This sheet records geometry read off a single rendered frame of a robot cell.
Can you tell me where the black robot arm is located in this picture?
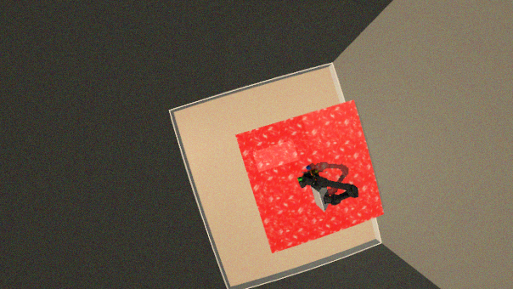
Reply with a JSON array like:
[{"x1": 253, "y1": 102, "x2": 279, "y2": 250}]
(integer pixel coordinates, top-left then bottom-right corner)
[{"x1": 302, "y1": 173, "x2": 359, "y2": 206}]

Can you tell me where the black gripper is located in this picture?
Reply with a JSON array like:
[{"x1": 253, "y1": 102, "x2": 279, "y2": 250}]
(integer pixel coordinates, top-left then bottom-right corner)
[{"x1": 298, "y1": 173, "x2": 319, "y2": 188}]

